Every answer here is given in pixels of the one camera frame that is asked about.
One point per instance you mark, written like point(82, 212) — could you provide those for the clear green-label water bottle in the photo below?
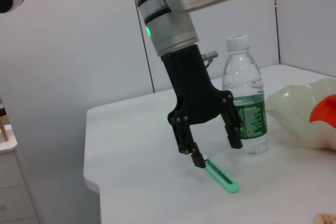
point(241, 72)

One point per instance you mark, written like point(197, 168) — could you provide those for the white side cabinet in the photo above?
point(10, 182)

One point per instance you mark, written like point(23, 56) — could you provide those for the light wooden stick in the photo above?
point(3, 129)

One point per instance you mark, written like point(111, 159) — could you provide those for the green highlighter marker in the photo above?
point(220, 178)

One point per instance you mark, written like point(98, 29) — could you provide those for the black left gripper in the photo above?
point(191, 90)

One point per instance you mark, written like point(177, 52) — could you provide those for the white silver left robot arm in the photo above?
point(170, 24)

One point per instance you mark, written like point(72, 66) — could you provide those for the pale green glass fruit plate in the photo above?
point(288, 113)

